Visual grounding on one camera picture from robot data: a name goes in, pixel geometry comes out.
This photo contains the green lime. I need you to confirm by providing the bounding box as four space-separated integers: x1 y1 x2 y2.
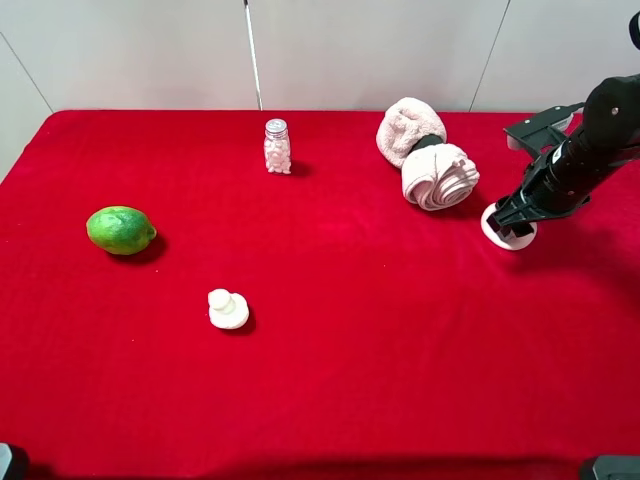
86 206 157 256

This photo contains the white vertical wall pole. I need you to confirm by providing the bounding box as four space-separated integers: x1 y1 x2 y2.
243 0 263 111

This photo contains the red velvet table cloth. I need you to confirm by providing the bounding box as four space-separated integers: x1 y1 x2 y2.
1 111 639 479

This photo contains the white mushroom toy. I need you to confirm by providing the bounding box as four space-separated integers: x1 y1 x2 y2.
207 289 249 330

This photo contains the glass jar of white pills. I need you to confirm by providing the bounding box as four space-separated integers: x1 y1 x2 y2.
263 118 291 175

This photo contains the white round bowl-shaped object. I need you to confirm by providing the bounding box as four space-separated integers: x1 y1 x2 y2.
480 196 538 251

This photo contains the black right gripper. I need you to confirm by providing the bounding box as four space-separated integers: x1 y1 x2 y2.
488 145 593 239

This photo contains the pink rolled towel dumbbell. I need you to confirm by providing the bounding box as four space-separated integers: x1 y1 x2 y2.
376 97 480 211

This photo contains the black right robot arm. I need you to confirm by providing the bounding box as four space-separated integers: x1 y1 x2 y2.
481 75 639 248

